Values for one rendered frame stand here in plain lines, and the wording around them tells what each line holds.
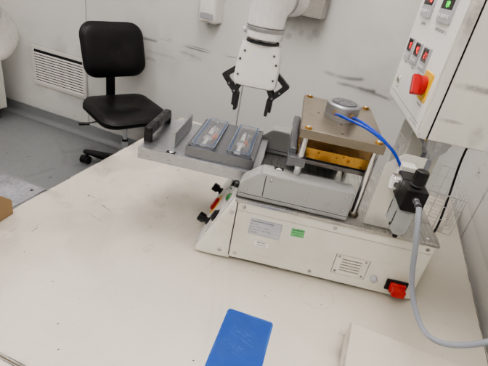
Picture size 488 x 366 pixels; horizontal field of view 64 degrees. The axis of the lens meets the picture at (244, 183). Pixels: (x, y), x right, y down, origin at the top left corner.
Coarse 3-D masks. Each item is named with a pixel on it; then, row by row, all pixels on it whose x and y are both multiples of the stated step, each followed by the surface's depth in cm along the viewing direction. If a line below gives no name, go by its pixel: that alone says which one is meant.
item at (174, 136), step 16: (160, 128) 105; (176, 128) 96; (192, 128) 108; (144, 144) 95; (160, 144) 96; (176, 144) 97; (160, 160) 94; (176, 160) 93; (192, 160) 92; (208, 160) 93; (256, 160) 97; (224, 176) 93; (240, 176) 92
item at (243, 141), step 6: (240, 126) 106; (246, 126) 107; (240, 132) 102; (246, 132) 103; (252, 132) 104; (234, 138) 98; (240, 138) 99; (246, 138) 100; (252, 138) 100; (234, 144) 95; (240, 144) 96; (246, 144) 96; (252, 144) 97; (234, 150) 92; (240, 150) 92; (246, 150) 93
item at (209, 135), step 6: (210, 120) 106; (216, 120) 107; (204, 126) 102; (210, 126) 102; (216, 126) 103; (222, 126) 104; (204, 132) 98; (210, 132) 99; (216, 132) 100; (222, 132) 100; (198, 138) 95; (204, 138) 95; (210, 138) 96; (216, 138) 96; (204, 144) 92; (210, 144) 93
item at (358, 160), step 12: (300, 144) 88; (312, 144) 89; (324, 144) 90; (312, 156) 88; (324, 156) 87; (336, 156) 87; (348, 156) 86; (360, 156) 87; (336, 168) 88; (348, 168) 88; (360, 168) 87
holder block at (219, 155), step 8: (200, 128) 103; (232, 128) 107; (224, 136) 101; (232, 136) 102; (224, 144) 96; (256, 144) 100; (184, 152) 93; (192, 152) 92; (200, 152) 92; (208, 152) 92; (216, 152) 91; (224, 152) 92; (256, 152) 96; (216, 160) 92; (224, 160) 92; (232, 160) 92; (240, 160) 91; (248, 160) 91; (248, 168) 92
